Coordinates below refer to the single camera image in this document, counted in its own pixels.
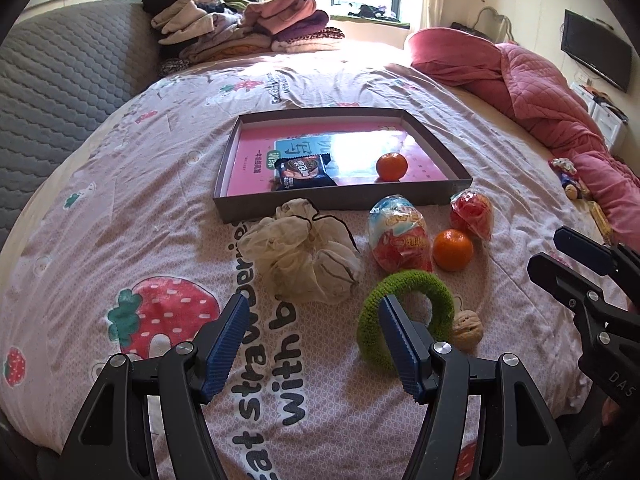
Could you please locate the dark snack packet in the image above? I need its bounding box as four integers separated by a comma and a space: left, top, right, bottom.
274, 155, 337, 192

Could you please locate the white drawer cabinet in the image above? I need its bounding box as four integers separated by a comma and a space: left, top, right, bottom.
570, 82, 628, 148

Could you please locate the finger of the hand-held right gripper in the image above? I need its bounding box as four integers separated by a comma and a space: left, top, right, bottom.
527, 252, 640, 408
554, 226, 640, 283

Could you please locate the colourful plush toy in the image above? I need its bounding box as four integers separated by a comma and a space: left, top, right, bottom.
549, 157, 591, 201

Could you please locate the egg-shaped toy packet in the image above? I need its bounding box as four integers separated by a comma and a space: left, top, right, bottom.
368, 195, 433, 273

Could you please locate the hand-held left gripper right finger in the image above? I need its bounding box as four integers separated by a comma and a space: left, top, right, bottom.
377, 294, 576, 480

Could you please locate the walnut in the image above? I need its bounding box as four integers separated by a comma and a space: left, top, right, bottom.
451, 310, 484, 351

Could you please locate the grey cardboard tray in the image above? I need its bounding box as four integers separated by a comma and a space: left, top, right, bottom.
213, 108, 474, 224

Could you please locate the green knitted ring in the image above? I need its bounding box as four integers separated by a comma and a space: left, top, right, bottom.
357, 270, 456, 373

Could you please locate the cream mesh scrunchie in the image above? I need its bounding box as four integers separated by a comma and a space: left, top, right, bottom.
236, 198, 363, 305

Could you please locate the orange mandarin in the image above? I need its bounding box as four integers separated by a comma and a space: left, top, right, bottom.
376, 152, 408, 182
432, 229, 474, 272

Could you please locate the black television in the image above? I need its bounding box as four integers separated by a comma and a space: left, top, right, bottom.
560, 9, 633, 93

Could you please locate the small red snack packet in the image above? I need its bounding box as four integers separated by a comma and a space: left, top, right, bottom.
449, 188, 494, 242

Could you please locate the pink book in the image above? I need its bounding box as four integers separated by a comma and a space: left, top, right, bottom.
227, 122, 446, 198

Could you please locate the grey quilted headboard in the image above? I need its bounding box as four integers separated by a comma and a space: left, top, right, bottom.
0, 0, 166, 246

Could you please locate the pile of folded clothes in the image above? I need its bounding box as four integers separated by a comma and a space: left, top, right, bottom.
142, 0, 346, 76

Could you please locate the pink pillow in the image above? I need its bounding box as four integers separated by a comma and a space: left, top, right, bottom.
404, 27, 506, 86

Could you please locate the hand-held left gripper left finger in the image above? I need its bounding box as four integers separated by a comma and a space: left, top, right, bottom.
60, 292, 251, 480

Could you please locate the pink quilt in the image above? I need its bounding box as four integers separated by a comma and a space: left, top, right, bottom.
470, 42, 640, 251

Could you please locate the yellow snack packet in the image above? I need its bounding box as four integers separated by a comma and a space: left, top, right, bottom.
587, 201, 613, 241

